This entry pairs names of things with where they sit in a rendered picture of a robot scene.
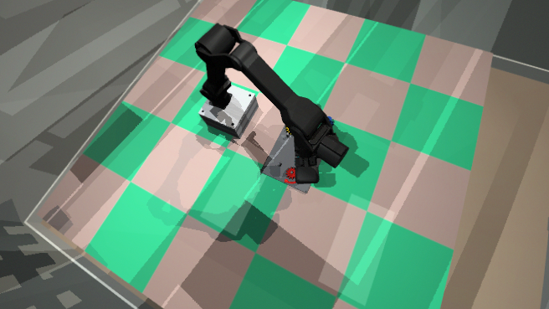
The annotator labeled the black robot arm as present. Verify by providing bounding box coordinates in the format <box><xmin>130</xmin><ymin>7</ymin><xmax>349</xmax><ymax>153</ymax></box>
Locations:
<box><xmin>195</xmin><ymin>23</ymin><xmax>350</xmax><ymax>168</ymax></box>

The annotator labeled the red gear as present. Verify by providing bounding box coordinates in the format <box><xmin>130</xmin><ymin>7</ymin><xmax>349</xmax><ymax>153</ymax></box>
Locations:
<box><xmin>286</xmin><ymin>168</ymin><xmax>295</xmax><ymax>180</ymax></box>

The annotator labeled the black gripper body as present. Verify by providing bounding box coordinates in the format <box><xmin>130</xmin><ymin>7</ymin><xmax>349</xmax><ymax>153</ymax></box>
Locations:
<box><xmin>295</xmin><ymin>145</ymin><xmax>320</xmax><ymax>184</ymax></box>

